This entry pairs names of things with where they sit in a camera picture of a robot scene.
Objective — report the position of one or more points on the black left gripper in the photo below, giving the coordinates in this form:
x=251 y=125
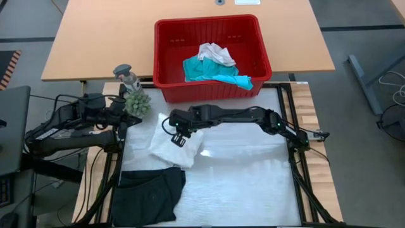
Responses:
x=115 y=114

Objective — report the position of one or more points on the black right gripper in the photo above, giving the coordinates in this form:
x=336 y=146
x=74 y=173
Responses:
x=183 y=120

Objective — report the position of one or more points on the white lace garment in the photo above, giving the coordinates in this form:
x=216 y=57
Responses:
x=177 y=149

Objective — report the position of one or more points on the teal garment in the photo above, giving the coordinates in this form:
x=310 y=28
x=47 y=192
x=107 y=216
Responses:
x=205 y=71

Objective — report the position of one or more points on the black t-shirt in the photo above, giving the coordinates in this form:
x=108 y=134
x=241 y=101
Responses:
x=145 y=196

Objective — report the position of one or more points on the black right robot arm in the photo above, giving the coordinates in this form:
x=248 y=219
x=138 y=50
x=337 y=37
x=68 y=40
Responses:
x=240 y=115

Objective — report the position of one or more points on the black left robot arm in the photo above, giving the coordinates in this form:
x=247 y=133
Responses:
x=63 y=142

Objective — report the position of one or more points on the red plastic laundry bin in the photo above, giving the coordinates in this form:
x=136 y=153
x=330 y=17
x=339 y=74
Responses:
x=177 y=31

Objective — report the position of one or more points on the grey spray bottle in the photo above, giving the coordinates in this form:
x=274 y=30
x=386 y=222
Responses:
x=129 y=77

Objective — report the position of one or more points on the thin white crumpled garment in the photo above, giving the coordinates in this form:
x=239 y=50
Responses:
x=218 y=54

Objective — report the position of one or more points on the wooden desk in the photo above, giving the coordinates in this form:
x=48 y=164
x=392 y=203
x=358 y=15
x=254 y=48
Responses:
x=110 y=38
x=400 y=8

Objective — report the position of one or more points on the hazard striped floor mat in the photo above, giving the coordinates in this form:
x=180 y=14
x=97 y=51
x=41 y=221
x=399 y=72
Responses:
x=9 y=68

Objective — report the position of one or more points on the white card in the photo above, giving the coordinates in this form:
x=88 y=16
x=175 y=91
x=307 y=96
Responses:
x=246 y=2

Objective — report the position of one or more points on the black keyboard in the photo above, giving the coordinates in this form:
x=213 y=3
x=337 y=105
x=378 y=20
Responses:
x=4 y=190

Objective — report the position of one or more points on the grey metal desk leg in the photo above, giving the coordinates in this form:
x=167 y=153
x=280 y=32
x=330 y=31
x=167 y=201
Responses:
x=360 y=82

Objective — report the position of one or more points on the black aluminium table frame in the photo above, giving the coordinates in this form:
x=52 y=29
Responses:
x=299 y=196

